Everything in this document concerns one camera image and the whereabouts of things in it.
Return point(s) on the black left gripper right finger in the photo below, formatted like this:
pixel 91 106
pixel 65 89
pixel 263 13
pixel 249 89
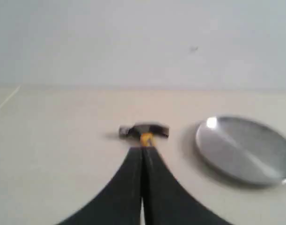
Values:
pixel 165 200

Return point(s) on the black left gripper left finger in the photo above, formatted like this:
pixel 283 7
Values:
pixel 119 202

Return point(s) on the black yellow claw hammer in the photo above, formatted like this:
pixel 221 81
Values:
pixel 144 133

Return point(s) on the round steel plate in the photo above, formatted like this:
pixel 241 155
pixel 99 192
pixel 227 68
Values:
pixel 242 149

